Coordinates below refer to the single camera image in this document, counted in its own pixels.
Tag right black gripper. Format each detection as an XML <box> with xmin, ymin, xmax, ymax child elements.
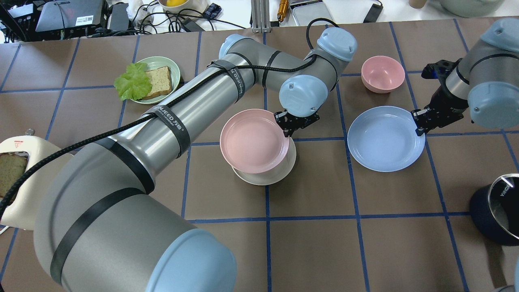
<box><xmin>410</xmin><ymin>59</ymin><xmax>468</xmax><ymax>137</ymax></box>

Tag white toaster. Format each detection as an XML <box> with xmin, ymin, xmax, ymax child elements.
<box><xmin>0</xmin><ymin>135</ymin><xmax>73</xmax><ymax>230</ymax></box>

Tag green lettuce leaf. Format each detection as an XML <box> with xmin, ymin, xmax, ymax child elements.
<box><xmin>113</xmin><ymin>62</ymin><xmax>152</xmax><ymax>101</ymax></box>

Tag beige bowl with fruit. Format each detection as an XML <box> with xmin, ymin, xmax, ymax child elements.
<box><xmin>158</xmin><ymin>0</ymin><xmax>209</xmax><ymax>13</ymax></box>

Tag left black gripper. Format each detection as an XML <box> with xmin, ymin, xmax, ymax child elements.
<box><xmin>274</xmin><ymin>110</ymin><xmax>320</xmax><ymax>138</ymax></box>

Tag pink plate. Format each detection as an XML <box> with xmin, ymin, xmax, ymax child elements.
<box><xmin>219</xmin><ymin>109</ymin><xmax>290</xmax><ymax>174</ymax></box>

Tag cream white plate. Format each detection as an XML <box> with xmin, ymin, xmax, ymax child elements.
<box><xmin>232</xmin><ymin>138</ymin><xmax>297</xmax><ymax>185</ymax></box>

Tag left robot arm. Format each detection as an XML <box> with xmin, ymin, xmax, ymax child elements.
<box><xmin>1</xmin><ymin>27</ymin><xmax>358</xmax><ymax>292</ymax></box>

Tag bread slice on plate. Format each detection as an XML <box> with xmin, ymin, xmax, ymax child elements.
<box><xmin>143</xmin><ymin>66</ymin><xmax>174</xmax><ymax>100</ymax></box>

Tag aluminium frame post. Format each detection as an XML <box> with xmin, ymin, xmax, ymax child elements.
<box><xmin>251</xmin><ymin>0</ymin><xmax>271</xmax><ymax>33</ymax></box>

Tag blue plate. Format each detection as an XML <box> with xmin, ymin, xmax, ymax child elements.
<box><xmin>347</xmin><ymin>106</ymin><xmax>426</xmax><ymax>172</ymax></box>

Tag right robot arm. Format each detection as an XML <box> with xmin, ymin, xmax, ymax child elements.
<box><xmin>411</xmin><ymin>18</ymin><xmax>519</xmax><ymax>136</ymax></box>

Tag toast slice in toaster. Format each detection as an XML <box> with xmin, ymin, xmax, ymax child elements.
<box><xmin>0</xmin><ymin>153</ymin><xmax>28</xmax><ymax>198</ymax></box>

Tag dark blue pot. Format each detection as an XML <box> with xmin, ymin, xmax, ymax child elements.
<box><xmin>469</xmin><ymin>173</ymin><xmax>519</xmax><ymax>246</ymax></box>

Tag green plate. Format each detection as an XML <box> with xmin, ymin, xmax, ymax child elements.
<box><xmin>132</xmin><ymin>56</ymin><xmax>180</xmax><ymax>105</ymax></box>

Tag pink bowl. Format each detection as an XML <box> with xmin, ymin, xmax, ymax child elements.
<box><xmin>361</xmin><ymin>56</ymin><xmax>405</xmax><ymax>94</ymax></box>

